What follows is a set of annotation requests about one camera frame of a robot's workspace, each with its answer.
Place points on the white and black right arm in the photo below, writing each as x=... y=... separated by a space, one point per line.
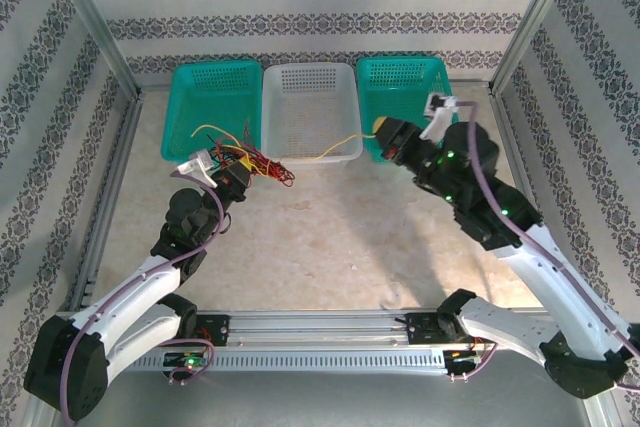
x=545 y=267

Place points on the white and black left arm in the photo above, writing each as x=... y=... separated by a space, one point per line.
x=130 y=292

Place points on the teal plastic basket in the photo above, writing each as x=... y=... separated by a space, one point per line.
x=395 y=82
x=210 y=82

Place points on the white plastic basket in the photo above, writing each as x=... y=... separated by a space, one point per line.
x=310 y=92

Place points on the small controller board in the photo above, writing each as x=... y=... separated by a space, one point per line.
x=187 y=361
x=465 y=356

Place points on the grey metal plate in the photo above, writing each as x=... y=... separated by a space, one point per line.
x=320 y=402

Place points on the aluminium table edge rail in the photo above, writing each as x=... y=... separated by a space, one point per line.
x=515 y=147
x=107 y=197

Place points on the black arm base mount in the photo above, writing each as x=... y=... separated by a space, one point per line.
x=220 y=329
x=422 y=329

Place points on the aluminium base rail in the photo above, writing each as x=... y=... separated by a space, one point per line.
x=310 y=327

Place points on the aluminium frame post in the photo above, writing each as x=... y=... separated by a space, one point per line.
x=539 y=17
x=96 y=17

